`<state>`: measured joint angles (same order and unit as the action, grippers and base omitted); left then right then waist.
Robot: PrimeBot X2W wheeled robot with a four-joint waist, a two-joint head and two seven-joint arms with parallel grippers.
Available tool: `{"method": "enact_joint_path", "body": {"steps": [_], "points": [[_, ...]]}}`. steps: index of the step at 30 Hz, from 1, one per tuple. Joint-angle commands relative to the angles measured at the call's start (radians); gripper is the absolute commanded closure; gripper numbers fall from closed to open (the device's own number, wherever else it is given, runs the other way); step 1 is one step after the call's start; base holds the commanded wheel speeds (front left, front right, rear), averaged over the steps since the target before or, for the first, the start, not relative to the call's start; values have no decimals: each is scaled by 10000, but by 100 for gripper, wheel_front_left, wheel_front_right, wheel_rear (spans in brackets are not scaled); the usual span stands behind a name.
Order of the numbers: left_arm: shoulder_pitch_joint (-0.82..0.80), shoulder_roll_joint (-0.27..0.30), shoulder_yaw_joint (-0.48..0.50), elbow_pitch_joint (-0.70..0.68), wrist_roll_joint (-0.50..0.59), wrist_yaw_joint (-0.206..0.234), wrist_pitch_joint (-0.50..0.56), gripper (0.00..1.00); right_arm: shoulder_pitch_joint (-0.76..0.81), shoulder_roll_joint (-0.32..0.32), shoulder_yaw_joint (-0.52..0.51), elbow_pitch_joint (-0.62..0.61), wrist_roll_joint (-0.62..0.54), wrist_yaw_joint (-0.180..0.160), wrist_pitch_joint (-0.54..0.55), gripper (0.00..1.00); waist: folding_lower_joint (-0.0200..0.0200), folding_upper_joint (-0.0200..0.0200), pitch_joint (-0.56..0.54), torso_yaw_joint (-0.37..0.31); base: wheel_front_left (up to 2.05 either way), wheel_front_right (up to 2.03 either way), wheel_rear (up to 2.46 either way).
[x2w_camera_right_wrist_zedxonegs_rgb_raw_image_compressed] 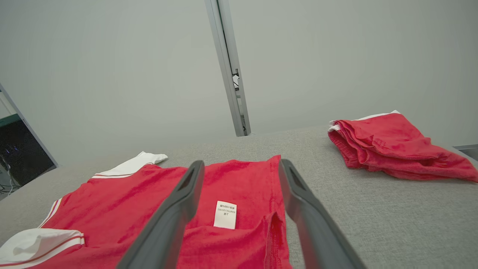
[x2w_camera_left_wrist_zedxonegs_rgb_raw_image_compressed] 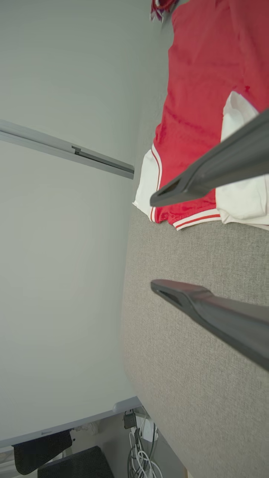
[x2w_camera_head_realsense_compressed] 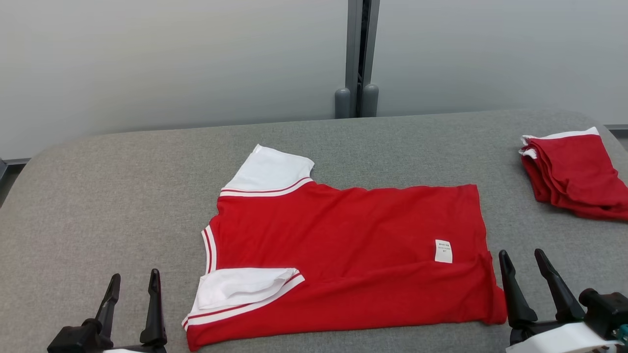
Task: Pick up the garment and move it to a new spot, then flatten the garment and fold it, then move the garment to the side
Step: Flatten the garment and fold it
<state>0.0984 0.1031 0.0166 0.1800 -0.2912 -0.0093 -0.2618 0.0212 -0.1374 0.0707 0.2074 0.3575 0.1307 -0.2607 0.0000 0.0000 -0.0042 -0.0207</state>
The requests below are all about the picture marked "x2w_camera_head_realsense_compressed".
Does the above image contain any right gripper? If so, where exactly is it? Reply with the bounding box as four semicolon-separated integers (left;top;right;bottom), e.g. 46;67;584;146
498;249;623;353

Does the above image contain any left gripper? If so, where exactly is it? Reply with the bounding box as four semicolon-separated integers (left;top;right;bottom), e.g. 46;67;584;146
95;269;168;353

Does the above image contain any red white t-shirt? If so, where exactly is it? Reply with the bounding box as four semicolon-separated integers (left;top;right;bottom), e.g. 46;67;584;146
182;144;508;352

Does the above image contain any stack of red shirts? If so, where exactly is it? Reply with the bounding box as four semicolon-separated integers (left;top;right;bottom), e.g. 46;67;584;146
519;126;628;222

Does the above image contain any grey cylindrical post cap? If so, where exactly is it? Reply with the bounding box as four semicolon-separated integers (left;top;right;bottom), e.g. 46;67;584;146
362;84;380;117
335;87;352;119

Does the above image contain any grey aluminium wall post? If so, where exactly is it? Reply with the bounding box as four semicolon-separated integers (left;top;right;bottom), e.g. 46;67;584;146
345;0;381;118

